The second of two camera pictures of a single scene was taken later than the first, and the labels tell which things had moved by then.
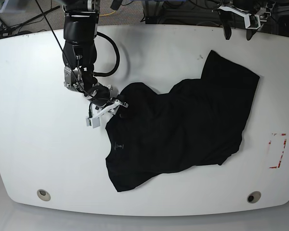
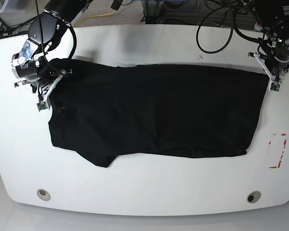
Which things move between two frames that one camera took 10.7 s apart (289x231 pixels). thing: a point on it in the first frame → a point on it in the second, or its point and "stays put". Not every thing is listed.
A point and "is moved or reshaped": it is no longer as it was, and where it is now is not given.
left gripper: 98,95 → 35,70
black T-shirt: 195,123 is moved or reshaped
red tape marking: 284,143 stays put
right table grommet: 254,197 stays put
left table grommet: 44,194 stays put
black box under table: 155,19 stays put
